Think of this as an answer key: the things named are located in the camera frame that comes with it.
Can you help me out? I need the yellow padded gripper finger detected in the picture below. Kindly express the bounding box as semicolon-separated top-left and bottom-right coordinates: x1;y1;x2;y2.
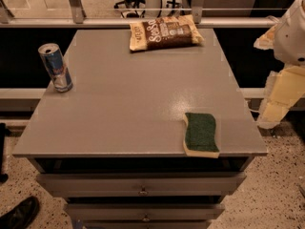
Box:
256;64;305;129
254;26;276;50

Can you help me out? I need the green and yellow sponge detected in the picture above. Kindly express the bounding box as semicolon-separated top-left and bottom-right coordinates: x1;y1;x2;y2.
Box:
183;113;219;158

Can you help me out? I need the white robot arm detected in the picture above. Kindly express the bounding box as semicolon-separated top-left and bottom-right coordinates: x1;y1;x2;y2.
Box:
254;0;305;129

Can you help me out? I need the blue silver redbull can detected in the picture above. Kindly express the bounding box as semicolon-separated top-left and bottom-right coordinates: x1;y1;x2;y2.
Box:
38;43;73;93

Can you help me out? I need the brown and yellow snack bag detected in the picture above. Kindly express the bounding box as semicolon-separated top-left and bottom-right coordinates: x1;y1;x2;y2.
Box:
130;14;204;52

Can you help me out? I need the black office chair base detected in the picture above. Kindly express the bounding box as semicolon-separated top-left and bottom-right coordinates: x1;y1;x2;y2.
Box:
113;0;185;19

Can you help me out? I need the grey upper drawer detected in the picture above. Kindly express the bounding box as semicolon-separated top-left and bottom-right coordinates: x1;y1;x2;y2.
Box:
37;172;246;198

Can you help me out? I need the grey drawer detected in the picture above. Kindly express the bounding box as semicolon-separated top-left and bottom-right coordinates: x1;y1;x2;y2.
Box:
65;203;224;221
37;172;246;198

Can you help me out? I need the grey lower drawer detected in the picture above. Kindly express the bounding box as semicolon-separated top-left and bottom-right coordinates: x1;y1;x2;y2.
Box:
65;203;224;221

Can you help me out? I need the black shoe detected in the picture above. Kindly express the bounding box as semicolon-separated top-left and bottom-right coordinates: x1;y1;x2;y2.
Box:
0;196;40;229

